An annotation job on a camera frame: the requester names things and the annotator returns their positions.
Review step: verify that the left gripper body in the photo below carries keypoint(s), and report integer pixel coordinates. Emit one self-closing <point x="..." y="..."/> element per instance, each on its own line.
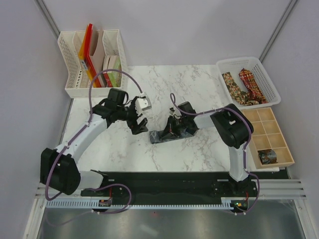
<point x="131" y="116"/>

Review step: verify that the red book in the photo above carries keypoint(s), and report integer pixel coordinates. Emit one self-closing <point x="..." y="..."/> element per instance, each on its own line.
<point x="105" y="67"/>

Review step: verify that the wooden compartment box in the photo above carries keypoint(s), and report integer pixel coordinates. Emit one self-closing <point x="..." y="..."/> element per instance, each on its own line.
<point x="267" y="135"/>

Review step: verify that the green book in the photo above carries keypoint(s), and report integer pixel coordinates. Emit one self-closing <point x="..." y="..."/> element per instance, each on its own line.
<point x="115" y="77"/>

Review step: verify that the rolled dark tie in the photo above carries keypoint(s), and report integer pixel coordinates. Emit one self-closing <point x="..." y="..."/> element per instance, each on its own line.
<point x="267" y="156"/>

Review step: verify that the gold patterned tie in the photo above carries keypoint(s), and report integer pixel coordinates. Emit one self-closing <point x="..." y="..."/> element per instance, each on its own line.
<point x="241" y="97"/>

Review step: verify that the white file organizer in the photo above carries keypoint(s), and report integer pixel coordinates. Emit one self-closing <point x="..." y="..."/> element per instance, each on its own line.
<point x="69" y="42"/>

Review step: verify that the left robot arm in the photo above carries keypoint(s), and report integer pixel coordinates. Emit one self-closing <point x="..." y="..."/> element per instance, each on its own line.
<point x="58" y="167"/>

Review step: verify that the aluminium rail frame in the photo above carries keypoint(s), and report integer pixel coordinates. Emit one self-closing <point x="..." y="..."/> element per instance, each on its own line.
<point x="279" y="211"/>

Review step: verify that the white plastic basket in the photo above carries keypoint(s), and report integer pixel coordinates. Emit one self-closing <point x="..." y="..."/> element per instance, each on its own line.
<point x="264" y="82"/>

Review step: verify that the orange red folder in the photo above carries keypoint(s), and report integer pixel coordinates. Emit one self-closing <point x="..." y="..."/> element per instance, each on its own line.
<point x="83" y="54"/>

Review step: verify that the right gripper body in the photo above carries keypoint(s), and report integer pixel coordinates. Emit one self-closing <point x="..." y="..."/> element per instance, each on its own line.
<point x="178" y="125"/>

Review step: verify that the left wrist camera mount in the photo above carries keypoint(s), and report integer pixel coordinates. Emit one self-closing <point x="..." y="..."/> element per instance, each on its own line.
<point x="142" y="104"/>

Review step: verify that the white cable duct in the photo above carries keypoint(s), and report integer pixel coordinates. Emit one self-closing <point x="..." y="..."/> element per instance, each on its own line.
<point x="97" y="204"/>

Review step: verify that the blue grey floral tie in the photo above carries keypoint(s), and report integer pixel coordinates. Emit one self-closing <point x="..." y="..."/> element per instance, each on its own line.
<point x="155" y="136"/>

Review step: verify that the red patterned tie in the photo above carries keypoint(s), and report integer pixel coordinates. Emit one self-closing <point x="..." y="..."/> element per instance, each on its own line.
<point x="254" y="92"/>

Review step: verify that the beige cardboard folder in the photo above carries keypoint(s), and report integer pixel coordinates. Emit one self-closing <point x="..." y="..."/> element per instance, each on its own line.
<point x="96" y="52"/>

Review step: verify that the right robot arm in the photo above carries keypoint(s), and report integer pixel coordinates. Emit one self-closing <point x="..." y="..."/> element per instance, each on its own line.
<point x="233" y="127"/>

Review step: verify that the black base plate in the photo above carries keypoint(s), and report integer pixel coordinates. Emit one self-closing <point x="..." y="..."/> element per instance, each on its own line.
<point x="172" y="188"/>

